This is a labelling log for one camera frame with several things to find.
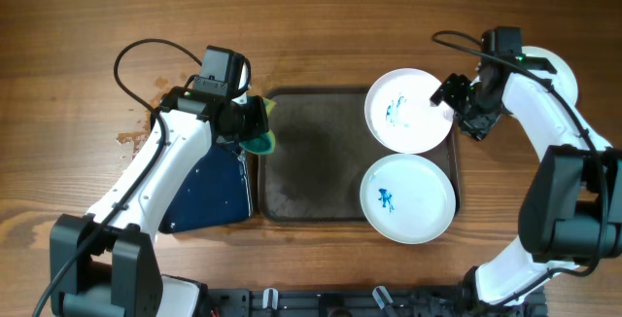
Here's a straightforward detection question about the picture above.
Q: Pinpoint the green yellow sponge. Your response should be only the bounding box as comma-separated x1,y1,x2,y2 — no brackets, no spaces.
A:
240,97,276,156

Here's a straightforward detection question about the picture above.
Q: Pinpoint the white plate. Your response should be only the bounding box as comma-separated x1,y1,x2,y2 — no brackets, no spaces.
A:
363,68,454,154
360,154,457,244
522,46,579,106

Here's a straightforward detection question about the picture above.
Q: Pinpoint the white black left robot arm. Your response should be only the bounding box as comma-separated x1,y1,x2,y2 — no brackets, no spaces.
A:
33,46,268,316

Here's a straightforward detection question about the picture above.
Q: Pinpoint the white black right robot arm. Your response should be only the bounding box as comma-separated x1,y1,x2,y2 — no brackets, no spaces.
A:
431,26,621,313

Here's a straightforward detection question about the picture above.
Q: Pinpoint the black water basin tray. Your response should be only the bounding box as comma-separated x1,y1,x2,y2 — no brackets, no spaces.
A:
158,146,253,234

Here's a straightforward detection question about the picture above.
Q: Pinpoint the dark grey serving tray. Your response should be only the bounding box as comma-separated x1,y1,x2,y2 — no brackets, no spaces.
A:
257,86,461,224

